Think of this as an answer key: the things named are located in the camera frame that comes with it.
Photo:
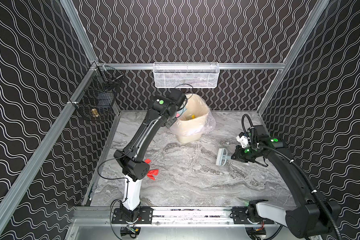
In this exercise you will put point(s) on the white wire wall basket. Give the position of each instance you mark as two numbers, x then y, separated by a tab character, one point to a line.
186	75

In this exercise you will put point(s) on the pale green dustpan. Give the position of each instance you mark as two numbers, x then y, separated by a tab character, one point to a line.
181	110

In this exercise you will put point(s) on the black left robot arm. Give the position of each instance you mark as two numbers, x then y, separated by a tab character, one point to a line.
162	112

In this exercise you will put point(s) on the cream plastic waste bin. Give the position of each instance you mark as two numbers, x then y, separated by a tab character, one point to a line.
185	140

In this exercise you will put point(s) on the pale green hand brush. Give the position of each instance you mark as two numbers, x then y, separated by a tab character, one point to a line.
222	157

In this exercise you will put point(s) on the black wire side basket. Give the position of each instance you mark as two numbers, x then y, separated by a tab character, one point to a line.
99	93

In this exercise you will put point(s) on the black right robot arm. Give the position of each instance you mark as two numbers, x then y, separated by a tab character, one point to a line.
314	214

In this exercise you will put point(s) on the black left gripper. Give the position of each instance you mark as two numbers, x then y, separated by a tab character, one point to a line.
178	98

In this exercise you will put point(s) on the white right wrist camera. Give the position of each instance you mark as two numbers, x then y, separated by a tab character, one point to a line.
243	140

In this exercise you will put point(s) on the brass object in basket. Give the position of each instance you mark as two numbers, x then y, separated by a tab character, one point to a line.
95	113

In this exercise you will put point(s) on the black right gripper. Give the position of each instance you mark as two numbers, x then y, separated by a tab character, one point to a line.
238	153

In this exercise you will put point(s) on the clear plastic bin liner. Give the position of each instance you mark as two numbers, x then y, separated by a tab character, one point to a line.
207	123

